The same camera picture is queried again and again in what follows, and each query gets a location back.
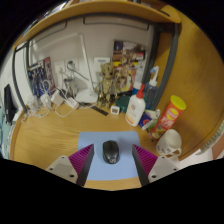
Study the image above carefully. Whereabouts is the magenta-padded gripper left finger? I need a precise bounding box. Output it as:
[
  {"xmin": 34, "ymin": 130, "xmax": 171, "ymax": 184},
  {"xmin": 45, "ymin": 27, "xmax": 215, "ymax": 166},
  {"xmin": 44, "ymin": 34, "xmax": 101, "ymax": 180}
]
[{"xmin": 45, "ymin": 143, "xmax": 95, "ymax": 187}]

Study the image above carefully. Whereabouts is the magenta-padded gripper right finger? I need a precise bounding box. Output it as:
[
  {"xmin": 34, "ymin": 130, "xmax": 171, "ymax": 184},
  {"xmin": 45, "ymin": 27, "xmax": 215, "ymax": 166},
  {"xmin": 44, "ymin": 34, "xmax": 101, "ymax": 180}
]
[{"xmin": 131, "ymin": 143, "xmax": 181, "ymax": 186}]

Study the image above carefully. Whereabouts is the black computer mouse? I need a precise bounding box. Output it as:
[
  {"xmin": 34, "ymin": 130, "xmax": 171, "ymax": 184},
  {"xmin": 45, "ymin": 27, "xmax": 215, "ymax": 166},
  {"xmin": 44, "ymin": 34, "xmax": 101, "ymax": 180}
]
[{"xmin": 101, "ymin": 139, "xmax": 120, "ymax": 165}]

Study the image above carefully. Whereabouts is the light blue mouse pad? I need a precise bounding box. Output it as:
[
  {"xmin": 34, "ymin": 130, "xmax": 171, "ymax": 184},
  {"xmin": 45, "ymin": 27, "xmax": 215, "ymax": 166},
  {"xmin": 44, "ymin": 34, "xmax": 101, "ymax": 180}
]
[{"xmin": 76, "ymin": 130, "xmax": 143, "ymax": 182}]

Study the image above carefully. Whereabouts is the white mug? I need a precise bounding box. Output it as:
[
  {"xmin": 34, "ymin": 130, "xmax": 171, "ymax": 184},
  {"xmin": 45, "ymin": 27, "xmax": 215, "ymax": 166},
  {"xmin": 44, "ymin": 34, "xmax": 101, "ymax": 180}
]
[{"xmin": 155, "ymin": 128, "xmax": 183, "ymax": 157}]

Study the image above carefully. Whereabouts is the blue and white tube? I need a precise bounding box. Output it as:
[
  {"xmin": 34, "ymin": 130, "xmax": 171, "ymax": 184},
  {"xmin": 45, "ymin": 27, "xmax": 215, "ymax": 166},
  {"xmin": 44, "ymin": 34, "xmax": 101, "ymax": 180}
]
[{"xmin": 138, "ymin": 109, "xmax": 162, "ymax": 131}]

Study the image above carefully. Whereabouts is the red chip can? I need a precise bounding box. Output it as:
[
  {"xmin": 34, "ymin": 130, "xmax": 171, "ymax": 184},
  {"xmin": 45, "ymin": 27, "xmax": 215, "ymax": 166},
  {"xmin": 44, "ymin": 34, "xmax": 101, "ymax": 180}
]
[{"xmin": 150, "ymin": 94, "xmax": 188, "ymax": 140}]

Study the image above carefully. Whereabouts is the white lotion bottle red cap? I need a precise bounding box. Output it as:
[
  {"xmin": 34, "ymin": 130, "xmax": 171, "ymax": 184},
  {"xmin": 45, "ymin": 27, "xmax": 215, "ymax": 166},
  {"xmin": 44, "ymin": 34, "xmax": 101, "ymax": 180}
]
[{"xmin": 124, "ymin": 83, "xmax": 147, "ymax": 128}]

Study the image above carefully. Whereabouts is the white power strip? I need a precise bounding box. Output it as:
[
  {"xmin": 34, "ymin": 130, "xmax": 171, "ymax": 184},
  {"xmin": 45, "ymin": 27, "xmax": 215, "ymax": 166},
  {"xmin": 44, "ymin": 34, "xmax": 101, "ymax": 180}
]
[{"xmin": 63, "ymin": 96, "xmax": 80, "ymax": 110}]

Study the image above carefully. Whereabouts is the blue checked bedding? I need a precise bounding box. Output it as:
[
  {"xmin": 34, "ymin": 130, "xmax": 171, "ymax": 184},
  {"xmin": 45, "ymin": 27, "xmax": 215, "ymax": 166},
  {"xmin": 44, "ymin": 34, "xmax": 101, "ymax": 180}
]
[{"xmin": 0, "ymin": 106, "xmax": 11, "ymax": 158}]

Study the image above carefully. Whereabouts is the black ruler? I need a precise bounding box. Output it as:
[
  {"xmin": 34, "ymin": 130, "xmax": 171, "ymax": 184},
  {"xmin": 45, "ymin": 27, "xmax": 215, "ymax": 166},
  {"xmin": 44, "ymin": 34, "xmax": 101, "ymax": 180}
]
[{"xmin": 90, "ymin": 104, "xmax": 109, "ymax": 117}]

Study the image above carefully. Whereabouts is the small white charger block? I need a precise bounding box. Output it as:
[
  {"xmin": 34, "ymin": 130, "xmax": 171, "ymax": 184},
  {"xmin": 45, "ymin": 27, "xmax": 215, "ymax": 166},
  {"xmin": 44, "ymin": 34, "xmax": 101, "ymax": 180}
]
[{"xmin": 39, "ymin": 93, "xmax": 52, "ymax": 109}]

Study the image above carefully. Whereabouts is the large white power adapter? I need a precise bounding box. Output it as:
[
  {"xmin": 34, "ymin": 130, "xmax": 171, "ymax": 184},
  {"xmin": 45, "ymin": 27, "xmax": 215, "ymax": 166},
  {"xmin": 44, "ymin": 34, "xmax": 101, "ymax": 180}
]
[{"xmin": 49, "ymin": 89, "xmax": 65, "ymax": 107}]

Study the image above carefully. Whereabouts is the clear plastic cup with lid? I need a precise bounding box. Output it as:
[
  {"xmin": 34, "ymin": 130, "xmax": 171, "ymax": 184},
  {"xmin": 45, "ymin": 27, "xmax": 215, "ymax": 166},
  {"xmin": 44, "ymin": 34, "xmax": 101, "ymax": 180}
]
[{"xmin": 26, "ymin": 96, "xmax": 39, "ymax": 113}]

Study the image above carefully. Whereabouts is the white desk lamp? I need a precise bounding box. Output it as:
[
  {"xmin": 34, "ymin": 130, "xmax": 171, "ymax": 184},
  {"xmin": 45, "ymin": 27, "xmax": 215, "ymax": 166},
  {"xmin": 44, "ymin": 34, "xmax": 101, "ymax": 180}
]
[{"xmin": 31, "ymin": 32, "xmax": 99, "ymax": 104}]

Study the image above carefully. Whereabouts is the black power adapter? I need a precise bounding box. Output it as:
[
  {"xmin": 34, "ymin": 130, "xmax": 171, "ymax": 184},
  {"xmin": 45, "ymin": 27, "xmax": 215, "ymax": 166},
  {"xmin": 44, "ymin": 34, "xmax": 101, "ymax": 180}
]
[{"xmin": 56, "ymin": 87, "xmax": 69, "ymax": 99}]

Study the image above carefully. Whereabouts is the dark green round tin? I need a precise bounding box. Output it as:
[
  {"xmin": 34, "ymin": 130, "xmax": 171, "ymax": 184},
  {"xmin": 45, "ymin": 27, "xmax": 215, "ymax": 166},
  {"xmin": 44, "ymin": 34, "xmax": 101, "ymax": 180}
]
[{"xmin": 115, "ymin": 94, "xmax": 133, "ymax": 114}]

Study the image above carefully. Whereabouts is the small white digital clock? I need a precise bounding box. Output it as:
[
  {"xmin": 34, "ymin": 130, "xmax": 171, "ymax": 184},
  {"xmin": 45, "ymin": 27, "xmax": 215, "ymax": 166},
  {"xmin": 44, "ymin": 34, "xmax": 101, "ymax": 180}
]
[{"xmin": 110, "ymin": 105, "xmax": 120, "ymax": 116}]

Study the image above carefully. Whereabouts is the clear bottle with white nozzle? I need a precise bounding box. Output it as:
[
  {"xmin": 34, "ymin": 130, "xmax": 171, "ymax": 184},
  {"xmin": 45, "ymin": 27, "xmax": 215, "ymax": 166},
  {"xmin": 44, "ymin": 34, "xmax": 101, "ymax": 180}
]
[{"xmin": 144, "ymin": 65, "xmax": 160, "ymax": 109}]

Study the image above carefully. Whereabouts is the stainless steel cup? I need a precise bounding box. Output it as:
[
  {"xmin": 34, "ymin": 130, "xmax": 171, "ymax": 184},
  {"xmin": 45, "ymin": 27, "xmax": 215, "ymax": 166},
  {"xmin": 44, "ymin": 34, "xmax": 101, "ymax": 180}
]
[{"xmin": 63, "ymin": 77, "xmax": 77, "ymax": 96}]

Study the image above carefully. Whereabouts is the black hanging bag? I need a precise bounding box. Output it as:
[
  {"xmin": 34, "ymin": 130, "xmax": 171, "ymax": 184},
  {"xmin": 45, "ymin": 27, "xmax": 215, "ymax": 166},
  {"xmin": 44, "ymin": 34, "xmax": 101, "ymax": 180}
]
[{"xmin": 3, "ymin": 83, "xmax": 18, "ymax": 124}]

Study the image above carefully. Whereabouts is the blue robot model kit box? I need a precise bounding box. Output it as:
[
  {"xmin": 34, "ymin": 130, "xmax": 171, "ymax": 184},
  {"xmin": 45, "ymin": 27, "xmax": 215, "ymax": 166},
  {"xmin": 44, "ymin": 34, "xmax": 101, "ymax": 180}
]
[{"xmin": 27, "ymin": 56, "xmax": 57, "ymax": 98}]

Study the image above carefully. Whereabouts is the printed figure box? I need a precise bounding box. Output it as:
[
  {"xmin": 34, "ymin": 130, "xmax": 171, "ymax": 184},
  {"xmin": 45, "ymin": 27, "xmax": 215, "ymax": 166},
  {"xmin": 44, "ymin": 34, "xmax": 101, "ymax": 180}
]
[{"xmin": 112, "ymin": 39, "xmax": 147, "ymax": 93}]

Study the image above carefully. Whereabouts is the wooden shelf board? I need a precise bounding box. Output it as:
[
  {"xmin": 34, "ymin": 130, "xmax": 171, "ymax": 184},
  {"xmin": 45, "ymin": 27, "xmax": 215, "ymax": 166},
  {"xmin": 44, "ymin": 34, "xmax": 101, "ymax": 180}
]
[{"xmin": 12, "ymin": 0, "xmax": 183, "ymax": 51}]

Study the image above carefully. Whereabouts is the white looped cable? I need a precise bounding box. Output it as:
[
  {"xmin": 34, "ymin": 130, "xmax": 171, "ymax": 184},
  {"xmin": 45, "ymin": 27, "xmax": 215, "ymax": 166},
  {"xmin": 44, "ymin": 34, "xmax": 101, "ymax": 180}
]
[{"xmin": 53, "ymin": 103, "xmax": 81, "ymax": 118}]

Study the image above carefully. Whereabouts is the black cable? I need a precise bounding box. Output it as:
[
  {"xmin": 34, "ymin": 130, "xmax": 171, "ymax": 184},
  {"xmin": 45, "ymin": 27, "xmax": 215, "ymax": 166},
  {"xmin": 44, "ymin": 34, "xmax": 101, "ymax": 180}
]
[{"xmin": 66, "ymin": 60, "xmax": 91, "ymax": 82}]

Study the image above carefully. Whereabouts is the grey metal frame post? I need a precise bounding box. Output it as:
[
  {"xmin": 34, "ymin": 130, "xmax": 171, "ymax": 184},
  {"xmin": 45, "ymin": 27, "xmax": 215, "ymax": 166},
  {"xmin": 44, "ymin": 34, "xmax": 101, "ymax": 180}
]
[
  {"xmin": 11, "ymin": 46, "xmax": 29, "ymax": 114},
  {"xmin": 141, "ymin": 23, "xmax": 181, "ymax": 111}
]

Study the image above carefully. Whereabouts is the white wall outlet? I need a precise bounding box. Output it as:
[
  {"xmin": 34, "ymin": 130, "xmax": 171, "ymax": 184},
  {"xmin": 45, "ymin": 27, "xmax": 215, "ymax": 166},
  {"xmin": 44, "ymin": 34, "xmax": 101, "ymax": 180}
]
[
  {"xmin": 64, "ymin": 58, "xmax": 80, "ymax": 73},
  {"xmin": 53, "ymin": 59, "xmax": 67, "ymax": 76}
]

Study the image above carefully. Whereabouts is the white wall box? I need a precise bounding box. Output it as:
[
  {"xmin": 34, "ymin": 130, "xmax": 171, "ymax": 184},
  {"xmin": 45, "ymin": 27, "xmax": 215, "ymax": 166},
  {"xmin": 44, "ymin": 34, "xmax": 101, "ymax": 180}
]
[{"xmin": 93, "ymin": 56, "xmax": 111, "ymax": 73}]

